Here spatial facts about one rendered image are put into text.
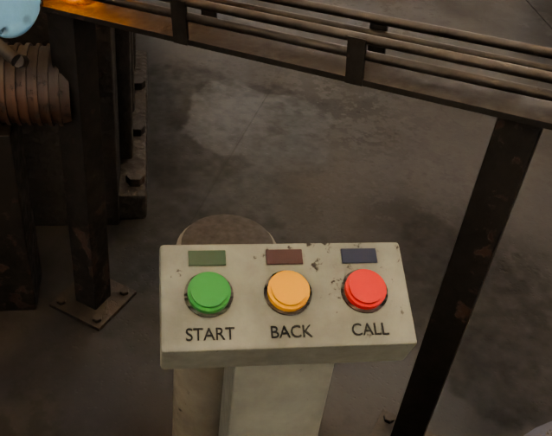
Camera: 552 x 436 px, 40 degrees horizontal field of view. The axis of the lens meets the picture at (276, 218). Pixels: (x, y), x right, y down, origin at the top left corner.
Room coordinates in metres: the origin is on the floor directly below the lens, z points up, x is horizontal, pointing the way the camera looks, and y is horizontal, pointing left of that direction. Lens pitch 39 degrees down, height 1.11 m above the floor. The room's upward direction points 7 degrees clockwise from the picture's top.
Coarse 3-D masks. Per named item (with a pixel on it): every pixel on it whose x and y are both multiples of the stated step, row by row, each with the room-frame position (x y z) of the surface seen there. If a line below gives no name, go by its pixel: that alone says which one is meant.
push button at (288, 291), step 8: (280, 272) 0.52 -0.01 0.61; (288, 272) 0.52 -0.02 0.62; (296, 272) 0.52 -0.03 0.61; (272, 280) 0.51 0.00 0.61; (280, 280) 0.51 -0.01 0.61; (288, 280) 0.51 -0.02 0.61; (296, 280) 0.51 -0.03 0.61; (304, 280) 0.51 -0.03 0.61; (272, 288) 0.50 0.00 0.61; (280, 288) 0.50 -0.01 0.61; (288, 288) 0.50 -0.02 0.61; (296, 288) 0.50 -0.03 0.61; (304, 288) 0.50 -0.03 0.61; (272, 296) 0.49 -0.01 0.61; (280, 296) 0.49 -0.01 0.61; (288, 296) 0.49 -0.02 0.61; (296, 296) 0.50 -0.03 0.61; (304, 296) 0.50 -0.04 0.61; (280, 304) 0.49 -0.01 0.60; (288, 304) 0.49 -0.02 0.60; (296, 304) 0.49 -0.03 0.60; (304, 304) 0.49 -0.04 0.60
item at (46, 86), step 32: (0, 64) 0.99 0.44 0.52; (32, 64) 1.00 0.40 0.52; (0, 96) 0.96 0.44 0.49; (32, 96) 0.97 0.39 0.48; (64, 96) 0.98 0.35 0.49; (0, 128) 0.99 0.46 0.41; (0, 160) 0.97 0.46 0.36; (0, 192) 0.96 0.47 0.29; (0, 224) 0.96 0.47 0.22; (32, 224) 1.04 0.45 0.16; (0, 256) 0.96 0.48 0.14; (32, 256) 1.00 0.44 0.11; (0, 288) 0.96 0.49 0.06; (32, 288) 0.97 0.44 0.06
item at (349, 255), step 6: (342, 252) 0.56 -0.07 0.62; (348, 252) 0.56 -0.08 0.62; (354, 252) 0.56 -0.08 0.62; (360, 252) 0.56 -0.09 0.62; (366, 252) 0.56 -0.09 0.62; (372, 252) 0.56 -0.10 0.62; (342, 258) 0.55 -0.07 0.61; (348, 258) 0.55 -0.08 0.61; (354, 258) 0.55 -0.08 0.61; (360, 258) 0.55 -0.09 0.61; (366, 258) 0.55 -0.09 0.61; (372, 258) 0.56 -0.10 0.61
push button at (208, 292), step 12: (204, 276) 0.50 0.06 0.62; (216, 276) 0.50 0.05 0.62; (192, 288) 0.49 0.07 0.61; (204, 288) 0.49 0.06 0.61; (216, 288) 0.49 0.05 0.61; (228, 288) 0.49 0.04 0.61; (192, 300) 0.48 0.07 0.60; (204, 300) 0.48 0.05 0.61; (216, 300) 0.48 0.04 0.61; (228, 300) 0.48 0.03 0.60; (204, 312) 0.47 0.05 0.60
